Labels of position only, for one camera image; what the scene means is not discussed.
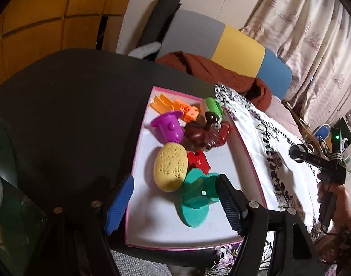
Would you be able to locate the white chair armrest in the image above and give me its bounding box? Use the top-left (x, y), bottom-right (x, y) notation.
top-left (127, 42), bottom-right (162, 59)

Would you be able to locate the pink white tray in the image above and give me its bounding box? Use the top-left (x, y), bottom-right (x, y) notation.
top-left (124, 85), bottom-right (269, 251)

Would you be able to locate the person's right hand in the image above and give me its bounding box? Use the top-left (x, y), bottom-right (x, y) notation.
top-left (317, 174), bottom-right (351, 231)

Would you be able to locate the green white plug-in device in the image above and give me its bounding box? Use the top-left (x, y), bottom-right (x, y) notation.
top-left (200, 97), bottom-right (223, 121)

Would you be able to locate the rust red jacket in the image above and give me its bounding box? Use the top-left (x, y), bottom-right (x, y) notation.
top-left (155, 51), bottom-right (272, 112)

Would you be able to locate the wooden wardrobe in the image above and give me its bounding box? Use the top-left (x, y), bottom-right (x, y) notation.
top-left (0, 0), bottom-right (129, 85)

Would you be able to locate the wooden side table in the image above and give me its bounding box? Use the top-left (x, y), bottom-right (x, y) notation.
top-left (282, 100), bottom-right (328, 160)

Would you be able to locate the orange building block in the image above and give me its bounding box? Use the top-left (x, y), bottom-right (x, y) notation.
top-left (175, 99), bottom-right (200, 123)

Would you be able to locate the dark brown pumpkin ornament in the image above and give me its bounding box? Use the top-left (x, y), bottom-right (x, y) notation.
top-left (184, 112), bottom-right (219, 151)

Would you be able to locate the white floral embroidered tablecloth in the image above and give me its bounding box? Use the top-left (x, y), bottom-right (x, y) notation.
top-left (214, 83), bottom-right (323, 242)

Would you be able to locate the red wooden puzzle piece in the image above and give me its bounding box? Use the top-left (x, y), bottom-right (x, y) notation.
top-left (187, 149), bottom-right (211, 175)

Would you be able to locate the pink blanket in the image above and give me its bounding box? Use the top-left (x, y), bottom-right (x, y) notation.
top-left (265, 95), bottom-right (303, 141)

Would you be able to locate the purple monkey face mold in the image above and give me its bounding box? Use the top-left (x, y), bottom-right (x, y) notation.
top-left (151, 110), bottom-right (183, 144)

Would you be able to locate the clear cup black lid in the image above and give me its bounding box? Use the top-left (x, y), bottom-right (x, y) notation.
top-left (289, 143), bottom-right (308, 163)

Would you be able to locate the blue white small chair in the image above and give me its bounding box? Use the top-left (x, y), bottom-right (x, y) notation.
top-left (313, 123), bottom-right (331, 140)

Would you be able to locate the grey yellow blue chair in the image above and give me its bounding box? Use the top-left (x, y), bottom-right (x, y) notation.
top-left (157, 9), bottom-right (292, 100)

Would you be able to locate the cluttered wooden shelf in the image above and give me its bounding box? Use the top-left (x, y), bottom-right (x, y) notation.
top-left (333, 109), bottom-right (351, 164)

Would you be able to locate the teal ribbed plastic mold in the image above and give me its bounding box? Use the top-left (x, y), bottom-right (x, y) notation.
top-left (180, 168), bottom-right (220, 228)

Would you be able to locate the yellow oval perforated case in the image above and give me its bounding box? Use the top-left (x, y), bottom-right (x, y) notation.
top-left (153, 142), bottom-right (188, 193)

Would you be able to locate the black rolled mat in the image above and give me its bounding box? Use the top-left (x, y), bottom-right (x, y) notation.
top-left (136, 0), bottom-right (181, 61)

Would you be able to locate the patterned beige curtain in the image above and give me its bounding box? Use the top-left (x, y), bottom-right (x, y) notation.
top-left (242, 0), bottom-right (351, 128)

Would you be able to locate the glossy red capsule case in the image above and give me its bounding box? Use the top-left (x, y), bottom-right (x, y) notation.
top-left (215, 120), bottom-right (230, 147)

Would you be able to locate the orange plastic car shell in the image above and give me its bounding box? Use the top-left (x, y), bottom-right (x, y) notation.
top-left (150, 94), bottom-right (176, 115)

